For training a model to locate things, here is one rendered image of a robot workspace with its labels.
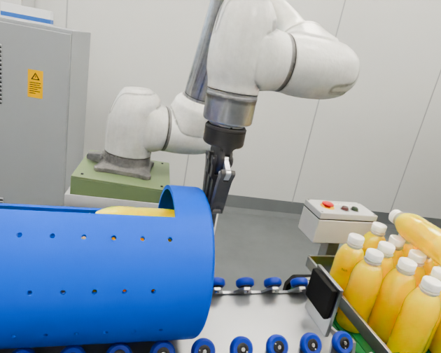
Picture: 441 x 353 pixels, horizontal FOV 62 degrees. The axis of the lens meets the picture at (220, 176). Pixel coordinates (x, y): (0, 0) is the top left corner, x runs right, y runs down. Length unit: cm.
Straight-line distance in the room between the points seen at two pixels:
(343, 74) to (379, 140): 341
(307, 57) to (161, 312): 47
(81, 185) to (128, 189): 14
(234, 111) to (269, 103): 294
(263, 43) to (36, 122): 180
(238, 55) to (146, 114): 63
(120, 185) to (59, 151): 115
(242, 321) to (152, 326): 30
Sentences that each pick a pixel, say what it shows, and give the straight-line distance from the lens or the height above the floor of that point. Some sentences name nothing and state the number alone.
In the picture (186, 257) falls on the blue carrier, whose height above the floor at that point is 117.
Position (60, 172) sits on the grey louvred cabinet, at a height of 66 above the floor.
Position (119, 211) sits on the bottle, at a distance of 66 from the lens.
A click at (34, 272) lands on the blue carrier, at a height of 115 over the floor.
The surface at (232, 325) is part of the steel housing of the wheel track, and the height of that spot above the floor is 93.
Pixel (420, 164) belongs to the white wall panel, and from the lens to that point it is 445.
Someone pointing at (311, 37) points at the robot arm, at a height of 153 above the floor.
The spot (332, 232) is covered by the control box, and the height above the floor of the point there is 104.
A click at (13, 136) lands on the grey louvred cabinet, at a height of 84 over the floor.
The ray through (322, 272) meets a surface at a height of 105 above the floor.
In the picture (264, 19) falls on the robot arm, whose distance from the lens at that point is 62.
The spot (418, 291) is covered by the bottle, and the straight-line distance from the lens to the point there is 93.
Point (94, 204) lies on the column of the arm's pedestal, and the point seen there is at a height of 98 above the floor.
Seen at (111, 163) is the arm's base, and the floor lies 108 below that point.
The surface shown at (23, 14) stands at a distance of 240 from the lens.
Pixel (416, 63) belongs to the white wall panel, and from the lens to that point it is 414.
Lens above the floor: 148
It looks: 18 degrees down
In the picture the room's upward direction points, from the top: 11 degrees clockwise
